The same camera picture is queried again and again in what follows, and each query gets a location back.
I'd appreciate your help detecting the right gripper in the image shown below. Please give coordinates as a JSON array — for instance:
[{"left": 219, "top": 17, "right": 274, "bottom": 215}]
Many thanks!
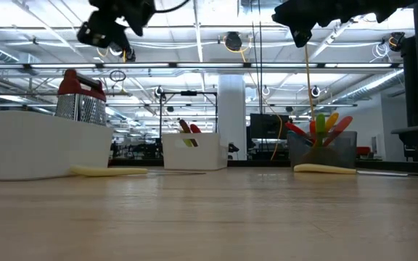
[{"left": 272, "top": 0, "right": 340, "bottom": 49}]

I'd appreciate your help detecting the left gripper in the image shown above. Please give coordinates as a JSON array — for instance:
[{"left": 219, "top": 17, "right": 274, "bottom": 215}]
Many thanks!
[{"left": 77, "top": 10, "right": 138, "bottom": 63}]

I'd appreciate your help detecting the yellow silicone spatula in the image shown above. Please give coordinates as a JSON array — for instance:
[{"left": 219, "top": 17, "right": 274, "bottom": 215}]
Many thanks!
[{"left": 324, "top": 111, "right": 340, "bottom": 133}]

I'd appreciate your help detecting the green silicone spatula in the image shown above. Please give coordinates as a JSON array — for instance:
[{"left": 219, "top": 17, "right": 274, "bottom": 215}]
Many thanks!
[{"left": 315, "top": 113, "right": 327, "bottom": 148}]

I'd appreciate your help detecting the red silicone spatula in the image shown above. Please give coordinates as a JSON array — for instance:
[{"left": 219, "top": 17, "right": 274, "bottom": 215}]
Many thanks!
[{"left": 284, "top": 121, "right": 310, "bottom": 141}]

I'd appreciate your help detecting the coral pink silicone spatula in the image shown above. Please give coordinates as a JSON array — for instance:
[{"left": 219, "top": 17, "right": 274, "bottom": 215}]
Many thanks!
[{"left": 323, "top": 115, "right": 354, "bottom": 148}]

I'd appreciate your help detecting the red and silver grater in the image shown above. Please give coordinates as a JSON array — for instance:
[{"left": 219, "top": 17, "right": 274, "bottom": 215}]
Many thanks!
[{"left": 54, "top": 67, "right": 107, "bottom": 127}]

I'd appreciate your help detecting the black monitor back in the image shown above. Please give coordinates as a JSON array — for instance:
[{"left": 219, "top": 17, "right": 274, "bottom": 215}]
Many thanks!
[{"left": 248, "top": 112, "right": 293, "bottom": 141}]

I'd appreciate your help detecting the white building column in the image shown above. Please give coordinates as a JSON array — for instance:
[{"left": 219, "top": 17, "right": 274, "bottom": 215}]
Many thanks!
[{"left": 218, "top": 74, "right": 248, "bottom": 160}]

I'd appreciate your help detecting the gray translucent plastic bin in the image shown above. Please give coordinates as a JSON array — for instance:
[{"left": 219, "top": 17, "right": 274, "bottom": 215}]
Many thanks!
[{"left": 287, "top": 130, "right": 358, "bottom": 170}]

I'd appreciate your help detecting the large white plastic bin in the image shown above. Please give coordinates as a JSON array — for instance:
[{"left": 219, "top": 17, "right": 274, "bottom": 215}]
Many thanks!
[{"left": 0, "top": 110, "right": 115, "bottom": 181}]

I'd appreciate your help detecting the small white plastic bin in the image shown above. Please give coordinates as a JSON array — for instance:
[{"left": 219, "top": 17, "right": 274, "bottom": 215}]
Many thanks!
[{"left": 161, "top": 132, "right": 229, "bottom": 171}]

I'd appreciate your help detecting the hanging yellow cable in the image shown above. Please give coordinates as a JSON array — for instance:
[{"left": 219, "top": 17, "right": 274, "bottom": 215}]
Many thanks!
[{"left": 304, "top": 45, "right": 317, "bottom": 120}]

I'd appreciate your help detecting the black ceiling cable reel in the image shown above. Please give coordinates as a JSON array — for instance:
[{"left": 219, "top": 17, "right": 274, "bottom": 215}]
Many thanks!
[
  {"left": 223, "top": 31, "right": 248, "bottom": 62},
  {"left": 388, "top": 31, "right": 406, "bottom": 51}
]

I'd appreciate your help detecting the black gantry frame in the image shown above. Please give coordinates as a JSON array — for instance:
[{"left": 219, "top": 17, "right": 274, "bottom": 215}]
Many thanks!
[{"left": 159, "top": 90, "right": 219, "bottom": 160}]

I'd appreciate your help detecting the cream-handled table knife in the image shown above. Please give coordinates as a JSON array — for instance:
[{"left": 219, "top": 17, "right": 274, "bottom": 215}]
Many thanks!
[
  {"left": 70, "top": 165, "right": 207, "bottom": 178},
  {"left": 293, "top": 162, "right": 418, "bottom": 178}
]

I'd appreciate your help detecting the black aluminium table frame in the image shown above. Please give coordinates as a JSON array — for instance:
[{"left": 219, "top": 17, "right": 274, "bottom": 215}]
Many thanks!
[{"left": 107, "top": 158, "right": 418, "bottom": 175}]

